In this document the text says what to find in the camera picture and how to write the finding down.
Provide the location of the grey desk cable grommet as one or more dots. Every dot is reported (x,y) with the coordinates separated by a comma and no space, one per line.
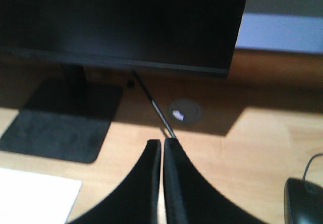
(185,111)

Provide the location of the black monitor stand base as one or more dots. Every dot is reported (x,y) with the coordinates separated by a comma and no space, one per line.
(64,119)

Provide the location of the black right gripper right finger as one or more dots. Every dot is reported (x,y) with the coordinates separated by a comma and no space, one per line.
(189,197)

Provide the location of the white paper sheet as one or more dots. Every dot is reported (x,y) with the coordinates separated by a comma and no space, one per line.
(28,197)

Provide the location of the black computer mouse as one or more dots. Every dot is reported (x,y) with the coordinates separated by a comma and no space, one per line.
(302,201)

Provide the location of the black computer monitor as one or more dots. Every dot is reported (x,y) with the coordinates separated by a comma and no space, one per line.
(180,35)

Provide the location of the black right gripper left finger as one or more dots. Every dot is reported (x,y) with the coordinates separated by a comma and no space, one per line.
(135,199)

